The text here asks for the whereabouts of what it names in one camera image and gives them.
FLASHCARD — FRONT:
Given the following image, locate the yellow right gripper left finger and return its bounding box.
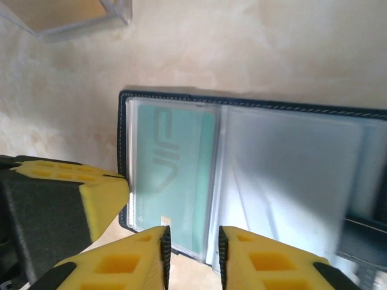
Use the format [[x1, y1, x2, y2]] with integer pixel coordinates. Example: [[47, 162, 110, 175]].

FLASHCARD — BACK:
[[28, 225, 172, 290]]

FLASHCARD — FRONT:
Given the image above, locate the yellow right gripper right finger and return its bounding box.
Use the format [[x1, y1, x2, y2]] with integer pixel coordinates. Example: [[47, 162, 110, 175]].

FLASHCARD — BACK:
[[218, 225, 362, 290]]

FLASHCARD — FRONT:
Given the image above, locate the navy leather card holder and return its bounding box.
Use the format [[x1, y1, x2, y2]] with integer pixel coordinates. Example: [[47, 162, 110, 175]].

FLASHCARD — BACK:
[[117, 89, 387, 290]]

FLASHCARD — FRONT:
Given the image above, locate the teal VIP card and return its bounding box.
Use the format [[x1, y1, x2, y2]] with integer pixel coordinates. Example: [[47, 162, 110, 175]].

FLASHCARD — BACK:
[[132, 104, 217, 262]]

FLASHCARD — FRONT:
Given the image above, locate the clear acrylic box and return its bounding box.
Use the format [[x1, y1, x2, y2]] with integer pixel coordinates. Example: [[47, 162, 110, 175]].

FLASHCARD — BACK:
[[0, 0, 134, 45]]

